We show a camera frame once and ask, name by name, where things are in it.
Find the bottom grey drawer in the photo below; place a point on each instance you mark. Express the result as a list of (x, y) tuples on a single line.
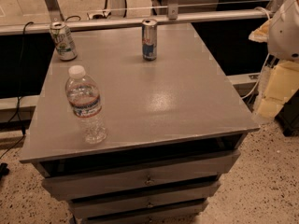
[(151, 214)]

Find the slim blue silver can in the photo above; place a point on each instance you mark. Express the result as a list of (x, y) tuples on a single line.
[(149, 39)]

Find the middle grey drawer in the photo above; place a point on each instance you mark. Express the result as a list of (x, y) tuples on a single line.
[(144, 198)]

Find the clear plastic water bottle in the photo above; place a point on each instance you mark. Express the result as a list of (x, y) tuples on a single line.
[(84, 98)]

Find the grey metal railing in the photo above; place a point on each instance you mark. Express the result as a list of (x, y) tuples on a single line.
[(36, 15)]

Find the green white soda can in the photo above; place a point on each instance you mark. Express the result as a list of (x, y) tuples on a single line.
[(63, 41)]

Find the grey drawer cabinet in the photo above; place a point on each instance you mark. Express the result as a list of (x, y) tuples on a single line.
[(179, 105)]

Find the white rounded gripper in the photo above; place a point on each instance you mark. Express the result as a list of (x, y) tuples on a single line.
[(285, 32)]

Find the top grey drawer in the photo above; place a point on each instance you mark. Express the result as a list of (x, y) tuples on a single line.
[(71, 187)]

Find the grey drawer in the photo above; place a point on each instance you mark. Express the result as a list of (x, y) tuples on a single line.
[(144, 198), (151, 214), (71, 187)]

